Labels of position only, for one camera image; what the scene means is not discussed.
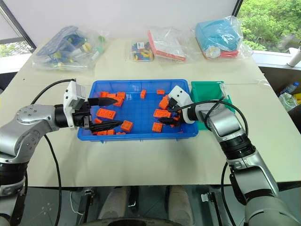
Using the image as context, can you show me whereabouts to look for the long orange toy block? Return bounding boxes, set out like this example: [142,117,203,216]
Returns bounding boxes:
[96,108,117,119]
[153,108,173,119]

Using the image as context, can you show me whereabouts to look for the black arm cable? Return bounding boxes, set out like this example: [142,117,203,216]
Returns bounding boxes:
[43,134,63,226]
[220,161,236,226]

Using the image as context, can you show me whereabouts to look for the white cylinder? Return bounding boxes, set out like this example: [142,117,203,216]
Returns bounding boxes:
[286,46,301,67]

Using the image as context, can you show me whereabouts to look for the blue plastic bin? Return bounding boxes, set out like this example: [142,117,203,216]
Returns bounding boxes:
[77,79,199,142]

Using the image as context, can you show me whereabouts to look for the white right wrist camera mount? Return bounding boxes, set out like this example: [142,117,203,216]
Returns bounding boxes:
[167,85,196,125]

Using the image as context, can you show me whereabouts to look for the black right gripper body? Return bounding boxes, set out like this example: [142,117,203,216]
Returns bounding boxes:
[167,97,183,124]

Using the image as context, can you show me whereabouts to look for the small bag blue yellow pieces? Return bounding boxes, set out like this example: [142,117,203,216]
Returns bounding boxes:
[130,40,154,63]

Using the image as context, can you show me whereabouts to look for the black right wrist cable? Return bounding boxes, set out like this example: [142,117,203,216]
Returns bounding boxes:
[174,97,249,137]

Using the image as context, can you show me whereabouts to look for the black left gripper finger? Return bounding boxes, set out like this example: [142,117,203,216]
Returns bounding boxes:
[89,120,123,132]
[87,97,119,107]

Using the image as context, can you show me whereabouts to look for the green plastic bin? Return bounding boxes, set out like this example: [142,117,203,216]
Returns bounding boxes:
[190,81,236,131]

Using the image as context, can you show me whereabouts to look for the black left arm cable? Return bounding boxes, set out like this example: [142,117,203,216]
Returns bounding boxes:
[43,134,63,226]

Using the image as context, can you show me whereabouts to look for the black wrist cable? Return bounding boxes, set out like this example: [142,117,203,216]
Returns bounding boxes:
[174,97,249,137]
[30,78,77,105]

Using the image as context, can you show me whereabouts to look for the plastic bag with teal item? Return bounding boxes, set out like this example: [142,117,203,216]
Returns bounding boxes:
[193,15,254,61]

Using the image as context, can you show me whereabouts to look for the plastic bag with pink tray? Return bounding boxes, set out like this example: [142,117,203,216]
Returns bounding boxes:
[146,25,196,65]

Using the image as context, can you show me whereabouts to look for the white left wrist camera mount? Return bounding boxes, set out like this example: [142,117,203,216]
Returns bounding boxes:
[63,80,89,130]

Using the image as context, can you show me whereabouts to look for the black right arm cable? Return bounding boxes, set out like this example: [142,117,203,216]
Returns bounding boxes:
[220,161,236,226]

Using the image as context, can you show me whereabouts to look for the pale rounded leg shape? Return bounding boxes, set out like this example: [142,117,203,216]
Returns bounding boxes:
[98,186,133,222]
[168,185,194,225]

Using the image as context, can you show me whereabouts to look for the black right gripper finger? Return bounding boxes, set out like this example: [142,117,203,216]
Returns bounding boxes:
[158,117,181,127]

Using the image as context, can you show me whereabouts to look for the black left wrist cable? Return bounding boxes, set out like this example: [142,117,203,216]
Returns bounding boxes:
[30,78,77,105]

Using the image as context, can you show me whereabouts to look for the plastic bag of coloured toys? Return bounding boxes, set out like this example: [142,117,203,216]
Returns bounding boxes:
[31,25,111,72]

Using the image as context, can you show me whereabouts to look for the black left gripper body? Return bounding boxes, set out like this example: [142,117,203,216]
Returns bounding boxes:
[71,100,93,130]

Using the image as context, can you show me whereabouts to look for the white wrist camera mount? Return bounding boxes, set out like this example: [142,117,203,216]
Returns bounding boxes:
[167,85,196,125]
[63,80,89,130]

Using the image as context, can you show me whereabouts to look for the black window frame bar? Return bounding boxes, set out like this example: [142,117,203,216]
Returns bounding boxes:
[231,0,244,17]
[0,4,38,50]

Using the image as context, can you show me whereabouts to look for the clear plastic water bottle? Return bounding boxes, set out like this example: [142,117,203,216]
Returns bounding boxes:
[278,81,301,112]

